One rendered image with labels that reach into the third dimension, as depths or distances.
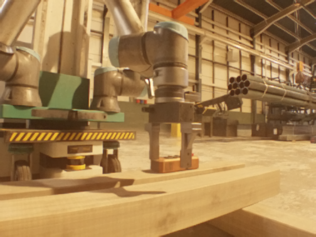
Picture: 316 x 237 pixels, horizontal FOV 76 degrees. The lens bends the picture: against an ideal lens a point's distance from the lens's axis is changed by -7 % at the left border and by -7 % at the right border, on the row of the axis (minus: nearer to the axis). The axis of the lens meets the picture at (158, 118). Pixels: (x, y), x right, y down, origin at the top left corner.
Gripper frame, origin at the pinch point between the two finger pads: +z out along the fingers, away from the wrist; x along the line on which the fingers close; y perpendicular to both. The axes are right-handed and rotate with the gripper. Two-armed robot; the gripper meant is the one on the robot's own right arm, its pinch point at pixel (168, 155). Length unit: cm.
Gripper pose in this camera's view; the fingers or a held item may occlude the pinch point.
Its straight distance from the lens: 56.4
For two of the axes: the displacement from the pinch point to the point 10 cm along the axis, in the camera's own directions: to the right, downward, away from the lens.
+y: -8.3, -0.4, -5.6
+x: 5.6, -0.2, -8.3
